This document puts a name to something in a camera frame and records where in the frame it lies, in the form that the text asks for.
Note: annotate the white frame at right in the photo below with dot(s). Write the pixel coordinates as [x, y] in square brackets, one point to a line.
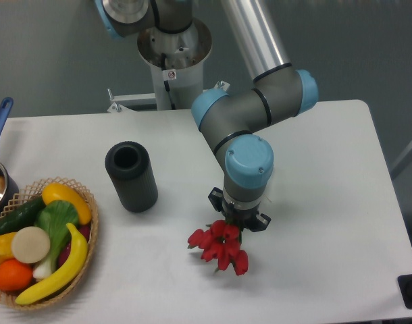
[401, 162]

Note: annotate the dark grey ribbed vase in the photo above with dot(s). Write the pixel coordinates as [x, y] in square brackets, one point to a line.
[129, 167]

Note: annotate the orange fruit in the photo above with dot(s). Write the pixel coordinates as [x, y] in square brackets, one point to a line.
[14, 275]

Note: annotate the beige round disc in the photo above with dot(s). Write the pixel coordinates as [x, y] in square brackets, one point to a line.
[30, 245]

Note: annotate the woven wicker basket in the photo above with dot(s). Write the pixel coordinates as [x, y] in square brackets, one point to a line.
[28, 193]

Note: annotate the yellow bell pepper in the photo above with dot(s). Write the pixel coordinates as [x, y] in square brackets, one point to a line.
[5, 246]

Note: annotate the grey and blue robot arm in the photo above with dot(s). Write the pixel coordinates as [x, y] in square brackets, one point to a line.
[231, 124]

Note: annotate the dark red vegetable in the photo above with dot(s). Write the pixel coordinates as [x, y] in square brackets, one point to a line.
[85, 230]

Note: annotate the green bok choy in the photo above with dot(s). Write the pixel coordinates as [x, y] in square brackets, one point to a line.
[53, 219]

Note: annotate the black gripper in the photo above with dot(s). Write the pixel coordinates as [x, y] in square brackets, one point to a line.
[244, 214]

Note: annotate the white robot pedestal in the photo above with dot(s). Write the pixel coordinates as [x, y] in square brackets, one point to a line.
[178, 56]

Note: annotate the red tulip bouquet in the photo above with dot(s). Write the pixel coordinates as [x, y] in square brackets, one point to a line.
[221, 241]

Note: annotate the yellow banana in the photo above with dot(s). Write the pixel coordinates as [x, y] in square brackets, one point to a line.
[61, 277]

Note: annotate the white metal bracket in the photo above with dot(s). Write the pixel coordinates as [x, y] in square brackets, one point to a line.
[131, 100]

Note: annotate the green cucumber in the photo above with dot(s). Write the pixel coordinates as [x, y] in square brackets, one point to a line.
[24, 216]

